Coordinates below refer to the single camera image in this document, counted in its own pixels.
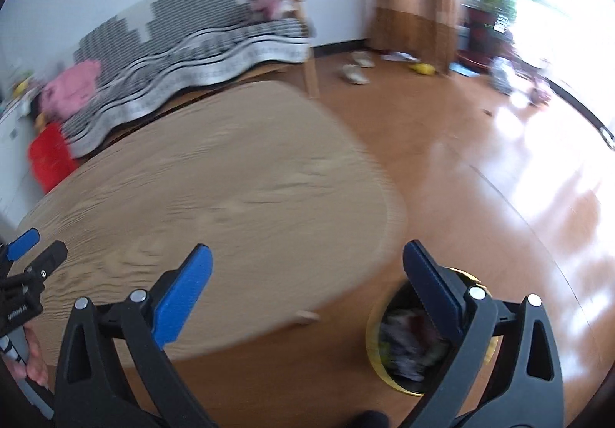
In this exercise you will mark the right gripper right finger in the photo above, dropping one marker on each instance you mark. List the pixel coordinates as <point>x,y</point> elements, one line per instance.
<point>439,289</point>

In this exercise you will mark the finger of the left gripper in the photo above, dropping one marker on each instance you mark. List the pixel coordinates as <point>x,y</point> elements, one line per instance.
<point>46,262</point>
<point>16,249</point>

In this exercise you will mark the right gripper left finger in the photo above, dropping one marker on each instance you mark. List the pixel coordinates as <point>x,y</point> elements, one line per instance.
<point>176,293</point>

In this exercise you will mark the black gold-rimmed trash bin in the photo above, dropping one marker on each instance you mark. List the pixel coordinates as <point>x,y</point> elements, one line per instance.
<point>403,345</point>

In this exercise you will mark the person's left hand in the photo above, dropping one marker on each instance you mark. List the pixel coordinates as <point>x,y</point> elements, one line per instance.
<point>35,369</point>

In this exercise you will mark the white cabinet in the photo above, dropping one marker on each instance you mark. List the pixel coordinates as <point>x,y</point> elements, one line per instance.
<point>20,192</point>

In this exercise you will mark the red plastic bag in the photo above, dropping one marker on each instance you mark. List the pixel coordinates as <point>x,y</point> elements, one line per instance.
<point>50,158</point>

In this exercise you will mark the oval wooden table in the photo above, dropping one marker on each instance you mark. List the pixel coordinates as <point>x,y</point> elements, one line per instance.
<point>292,205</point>

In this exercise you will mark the pink blanket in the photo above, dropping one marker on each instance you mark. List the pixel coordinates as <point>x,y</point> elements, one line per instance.
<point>70,91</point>

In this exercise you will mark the yellow toy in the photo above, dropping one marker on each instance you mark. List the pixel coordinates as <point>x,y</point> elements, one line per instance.
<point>421,68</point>

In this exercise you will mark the white plastic bag on floor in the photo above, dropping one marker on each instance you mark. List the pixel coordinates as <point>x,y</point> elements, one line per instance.
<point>503,76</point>

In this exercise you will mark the near beige slipper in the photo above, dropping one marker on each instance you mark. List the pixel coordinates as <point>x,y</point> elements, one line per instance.
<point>353,74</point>

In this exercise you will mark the beige slipper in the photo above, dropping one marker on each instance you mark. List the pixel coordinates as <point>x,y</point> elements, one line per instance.
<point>353,74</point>
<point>362,59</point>

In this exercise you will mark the far beige slipper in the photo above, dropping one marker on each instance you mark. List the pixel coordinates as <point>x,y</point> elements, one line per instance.
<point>362,59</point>

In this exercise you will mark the black white striped sofa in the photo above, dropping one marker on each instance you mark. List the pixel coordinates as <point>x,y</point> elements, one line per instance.
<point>155,48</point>

